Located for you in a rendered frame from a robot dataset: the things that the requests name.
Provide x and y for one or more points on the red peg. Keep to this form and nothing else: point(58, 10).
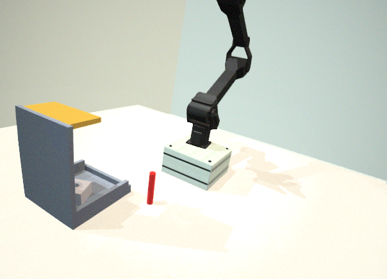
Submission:
point(150, 193)

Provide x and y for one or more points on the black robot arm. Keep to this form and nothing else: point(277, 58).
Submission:
point(202, 111)

